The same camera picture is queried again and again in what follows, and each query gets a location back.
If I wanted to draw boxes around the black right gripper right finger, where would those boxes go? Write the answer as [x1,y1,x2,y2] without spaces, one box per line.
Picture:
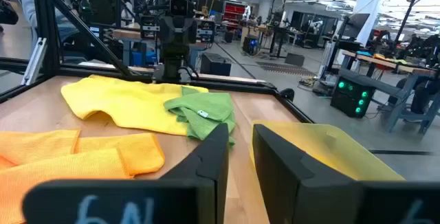
[252,123,440,224]

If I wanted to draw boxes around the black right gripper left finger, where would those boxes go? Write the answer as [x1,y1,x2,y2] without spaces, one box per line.
[22,123,230,224]

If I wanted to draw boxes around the green microfiber towel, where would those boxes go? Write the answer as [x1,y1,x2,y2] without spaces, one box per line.
[163,86,237,146]

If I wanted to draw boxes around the yellow microfiber towel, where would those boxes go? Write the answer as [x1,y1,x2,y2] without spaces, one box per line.
[60,74,210,137]

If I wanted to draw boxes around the orange microfiber towel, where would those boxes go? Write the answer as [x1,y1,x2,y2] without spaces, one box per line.
[0,129,166,224]

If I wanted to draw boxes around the blue storage bin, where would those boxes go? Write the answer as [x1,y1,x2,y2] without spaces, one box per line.
[131,49,160,67]

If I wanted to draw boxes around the yellow translucent plastic bin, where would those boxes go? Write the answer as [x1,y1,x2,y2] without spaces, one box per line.
[248,120,406,183]

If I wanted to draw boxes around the blue leg wooden workbench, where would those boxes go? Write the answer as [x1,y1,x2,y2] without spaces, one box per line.
[112,27,209,69]

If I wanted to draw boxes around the large black floor box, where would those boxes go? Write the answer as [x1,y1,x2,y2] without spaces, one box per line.
[199,52,232,77]

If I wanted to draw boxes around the red shelf unit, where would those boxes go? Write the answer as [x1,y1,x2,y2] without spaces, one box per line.
[222,0,246,24]

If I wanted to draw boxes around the black box with blue light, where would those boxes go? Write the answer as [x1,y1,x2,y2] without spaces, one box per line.
[241,34,260,56]

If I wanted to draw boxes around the black box with green lights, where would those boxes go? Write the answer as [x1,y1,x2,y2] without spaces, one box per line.
[330,75,377,119]

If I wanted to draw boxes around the striped floor mat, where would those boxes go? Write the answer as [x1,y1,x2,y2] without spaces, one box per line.
[255,60,316,78]

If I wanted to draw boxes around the small black floor box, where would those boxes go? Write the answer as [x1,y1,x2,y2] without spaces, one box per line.
[284,52,306,68]

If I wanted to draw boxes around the grey leg wooden workbench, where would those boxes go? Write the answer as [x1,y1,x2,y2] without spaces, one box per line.
[338,49,440,135]

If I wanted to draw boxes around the person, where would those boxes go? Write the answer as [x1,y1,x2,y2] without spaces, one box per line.
[16,0,78,46]

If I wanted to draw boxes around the black monitor on stand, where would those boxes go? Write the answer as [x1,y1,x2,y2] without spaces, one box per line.
[338,12,371,40]

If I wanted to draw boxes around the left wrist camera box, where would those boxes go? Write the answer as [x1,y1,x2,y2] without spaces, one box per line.
[168,0,190,18]

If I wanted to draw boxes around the small black frame knob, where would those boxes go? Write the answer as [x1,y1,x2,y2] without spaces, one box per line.
[279,87,296,102]

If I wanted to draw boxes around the silver frame bracket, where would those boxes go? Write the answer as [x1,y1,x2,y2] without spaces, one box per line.
[21,37,48,86]

